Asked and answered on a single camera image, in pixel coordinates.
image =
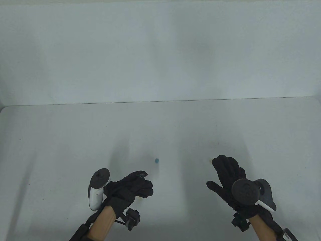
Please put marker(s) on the person's right hand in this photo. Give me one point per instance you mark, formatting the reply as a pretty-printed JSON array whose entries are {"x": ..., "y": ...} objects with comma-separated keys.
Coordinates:
[{"x": 225, "y": 180}]

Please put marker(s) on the person's left hand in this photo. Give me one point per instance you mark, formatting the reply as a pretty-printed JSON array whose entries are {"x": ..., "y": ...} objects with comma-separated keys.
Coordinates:
[{"x": 123, "y": 190}]

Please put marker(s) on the person's left fingers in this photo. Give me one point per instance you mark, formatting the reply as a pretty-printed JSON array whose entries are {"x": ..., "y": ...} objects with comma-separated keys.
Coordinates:
[{"x": 144, "y": 187}]

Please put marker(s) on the person's right thumb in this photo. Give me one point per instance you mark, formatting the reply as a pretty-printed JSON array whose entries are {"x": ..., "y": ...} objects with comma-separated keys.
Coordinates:
[{"x": 214, "y": 187}]

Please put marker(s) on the person's left forearm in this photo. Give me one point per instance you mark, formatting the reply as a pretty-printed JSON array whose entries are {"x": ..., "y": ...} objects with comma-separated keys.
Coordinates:
[{"x": 102, "y": 223}]

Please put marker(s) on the person's right forearm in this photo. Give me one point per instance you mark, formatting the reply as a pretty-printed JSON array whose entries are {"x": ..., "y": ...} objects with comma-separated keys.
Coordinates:
[{"x": 262, "y": 229}]

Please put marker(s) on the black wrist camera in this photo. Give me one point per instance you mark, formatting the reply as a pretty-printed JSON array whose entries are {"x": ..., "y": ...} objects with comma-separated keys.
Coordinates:
[
  {"x": 132, "y": 219},
  {"x": 240, "y": 222}
]

